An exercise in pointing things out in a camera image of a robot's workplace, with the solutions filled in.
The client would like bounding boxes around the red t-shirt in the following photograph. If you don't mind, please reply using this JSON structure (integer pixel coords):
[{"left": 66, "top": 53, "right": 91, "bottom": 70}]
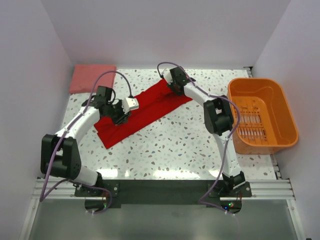
[{"left": 94, "top": 79, "right": 192, "bottom": 149}]

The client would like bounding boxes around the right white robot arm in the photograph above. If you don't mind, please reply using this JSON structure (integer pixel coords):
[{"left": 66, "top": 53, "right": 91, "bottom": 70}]
[{"left": 162, "top": 66, "right": 246, "bottom": 192}]

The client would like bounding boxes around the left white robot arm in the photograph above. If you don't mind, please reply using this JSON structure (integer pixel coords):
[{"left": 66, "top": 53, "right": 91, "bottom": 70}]
[{"left": 40, "top": 86, "right": 139, "bottom": 189}]

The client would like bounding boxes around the folded pink t-shirt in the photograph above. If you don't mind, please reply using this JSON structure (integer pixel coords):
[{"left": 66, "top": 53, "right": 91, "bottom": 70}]
[{"left": 69, "top": 64, "right": 117, "bottom": 94}]

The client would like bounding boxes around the orange plastic basket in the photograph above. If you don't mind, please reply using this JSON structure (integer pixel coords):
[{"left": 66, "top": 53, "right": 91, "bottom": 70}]
[{"left": 227, "top": 78, "right": 299, "bottom": 155}]

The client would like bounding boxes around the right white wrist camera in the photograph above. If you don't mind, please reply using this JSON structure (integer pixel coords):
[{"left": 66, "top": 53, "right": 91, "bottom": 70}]
[{"left": 163, "top": 70, "right": 173, "bottom": 85}]

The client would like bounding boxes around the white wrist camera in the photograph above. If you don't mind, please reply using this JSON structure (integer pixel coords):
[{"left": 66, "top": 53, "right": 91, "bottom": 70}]
[
  {"left": 122, "top": 97, "right": 139, "bottom": 113},
  {"left": 163, "top": 70, "right": 173, "bottom": 85}
]

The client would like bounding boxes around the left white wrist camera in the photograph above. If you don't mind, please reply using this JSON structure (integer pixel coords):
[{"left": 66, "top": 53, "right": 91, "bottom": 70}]
[{"left": 122, "top": 97, "right": 139, "bottom": 113}]

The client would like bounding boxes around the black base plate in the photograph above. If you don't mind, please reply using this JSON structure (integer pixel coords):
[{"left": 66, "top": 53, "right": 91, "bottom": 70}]
[{"left": 74, "top": 179, "right": 253, "bottom": 213}]

